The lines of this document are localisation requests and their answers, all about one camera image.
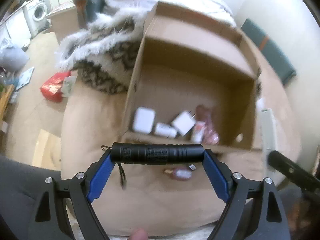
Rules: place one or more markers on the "white red-label medicine bottle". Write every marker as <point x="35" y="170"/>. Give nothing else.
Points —
<point x="198" y="132"/>

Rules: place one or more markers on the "wooden chair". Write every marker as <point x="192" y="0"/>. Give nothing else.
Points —
<point x="5" y="97"/>

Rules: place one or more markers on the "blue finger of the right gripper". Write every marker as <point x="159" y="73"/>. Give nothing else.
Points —
<point x="294" y="173"/>

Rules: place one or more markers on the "white remote control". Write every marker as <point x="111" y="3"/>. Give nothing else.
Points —
<point x="269" y="136"/>

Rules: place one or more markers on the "teal cushion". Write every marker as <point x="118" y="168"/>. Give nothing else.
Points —
<point x="271" y="51"/>

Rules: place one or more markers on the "black gold battery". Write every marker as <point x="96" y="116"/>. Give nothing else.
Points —
<point x="192" y="167"/>

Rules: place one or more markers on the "brown cardboard box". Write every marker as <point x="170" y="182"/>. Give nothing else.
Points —
<point x="187" y="59"/>

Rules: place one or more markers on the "grey plastic bag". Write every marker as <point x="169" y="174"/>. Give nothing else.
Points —
<point x="13" y="58"/>

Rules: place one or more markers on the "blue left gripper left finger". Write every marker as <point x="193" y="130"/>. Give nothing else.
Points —
<point x="97" y="176"/>

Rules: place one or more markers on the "white lying pill bottle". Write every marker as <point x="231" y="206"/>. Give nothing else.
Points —
<point x="164" y="130"/>

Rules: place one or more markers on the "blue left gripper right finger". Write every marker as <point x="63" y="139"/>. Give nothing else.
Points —
<point x="216" y="178"/>

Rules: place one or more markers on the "black flashlight with strap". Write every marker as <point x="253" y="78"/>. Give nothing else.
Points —
<point x="154" y="154"/>

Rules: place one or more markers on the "pink perfume bottle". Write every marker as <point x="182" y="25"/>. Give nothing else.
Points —
<point x="180" y="174"/>

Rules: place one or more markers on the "person's left hand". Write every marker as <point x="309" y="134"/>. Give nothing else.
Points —
<point x="138" y="234"/>

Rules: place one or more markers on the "white washing machine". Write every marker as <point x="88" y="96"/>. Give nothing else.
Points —
<point x="35" y="13"/>

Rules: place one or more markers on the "white earbuds case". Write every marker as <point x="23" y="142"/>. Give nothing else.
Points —
<point x="143" y="120"/>

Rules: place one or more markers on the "red package on floor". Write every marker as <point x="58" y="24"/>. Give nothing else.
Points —
<point x="51" y="89"/>

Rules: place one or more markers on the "white charger plug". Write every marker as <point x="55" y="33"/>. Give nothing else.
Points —
<point x="183" y="123"/>

